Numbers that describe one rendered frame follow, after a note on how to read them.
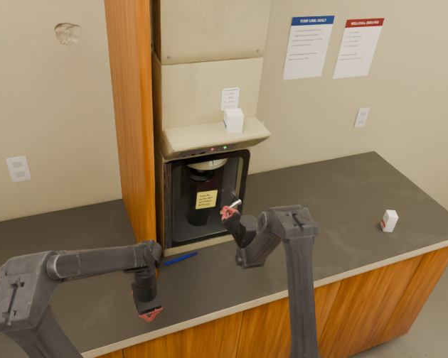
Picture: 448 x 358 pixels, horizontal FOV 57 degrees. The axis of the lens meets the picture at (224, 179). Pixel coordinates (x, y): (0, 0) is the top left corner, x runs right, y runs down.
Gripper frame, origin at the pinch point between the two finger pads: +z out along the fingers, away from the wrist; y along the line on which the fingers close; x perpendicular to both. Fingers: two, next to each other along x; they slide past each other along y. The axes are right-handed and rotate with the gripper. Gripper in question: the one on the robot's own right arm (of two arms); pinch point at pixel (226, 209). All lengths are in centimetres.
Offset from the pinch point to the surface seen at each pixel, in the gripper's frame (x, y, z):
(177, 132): -2.6, 38.4, 2.1
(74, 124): 31, 37, 48
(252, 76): -31.4, 37.2, 5.8
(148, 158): 8.1, 41.0, -3.9
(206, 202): 4.5, 5.0, 3.9
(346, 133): -72, -58, 50
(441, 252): -68, -85, -20
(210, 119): -13.2, 32.9, 5.5
